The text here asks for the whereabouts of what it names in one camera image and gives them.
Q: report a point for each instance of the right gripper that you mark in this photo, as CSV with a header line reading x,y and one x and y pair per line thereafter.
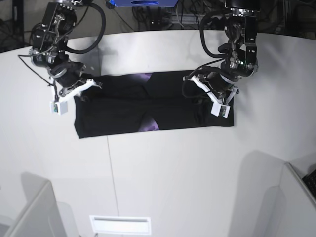
x,y
70,75

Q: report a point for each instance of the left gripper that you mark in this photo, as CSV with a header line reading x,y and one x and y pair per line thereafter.
x,y
221,83

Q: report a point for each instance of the black T-shirt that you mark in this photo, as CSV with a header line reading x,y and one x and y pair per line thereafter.
x,y
143,102

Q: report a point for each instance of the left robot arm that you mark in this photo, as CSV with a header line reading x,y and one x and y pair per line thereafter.
x,y
238,57

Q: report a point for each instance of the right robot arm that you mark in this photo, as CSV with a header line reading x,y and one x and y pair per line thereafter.
x,y
50,50

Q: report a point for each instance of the blue box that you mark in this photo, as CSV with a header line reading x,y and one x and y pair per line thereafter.
x,y
149,3

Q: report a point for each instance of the white partition left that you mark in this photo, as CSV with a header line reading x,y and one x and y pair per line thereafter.
x,y
42,215

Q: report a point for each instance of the white partition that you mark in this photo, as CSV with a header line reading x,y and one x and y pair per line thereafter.
x,y
288,209
42,215

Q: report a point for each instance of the black keyboard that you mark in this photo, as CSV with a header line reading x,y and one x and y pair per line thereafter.
x,y
310,182

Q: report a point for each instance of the white partition right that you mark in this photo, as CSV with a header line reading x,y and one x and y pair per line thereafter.
x,y
288,209

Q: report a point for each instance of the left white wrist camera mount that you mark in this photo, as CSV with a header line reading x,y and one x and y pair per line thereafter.
x,y
214,97

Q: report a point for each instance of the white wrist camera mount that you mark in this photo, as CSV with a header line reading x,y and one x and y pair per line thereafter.
x,y
214,97
59,103

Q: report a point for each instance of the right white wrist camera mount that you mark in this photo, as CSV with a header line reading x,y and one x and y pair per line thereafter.
x,y
59,103

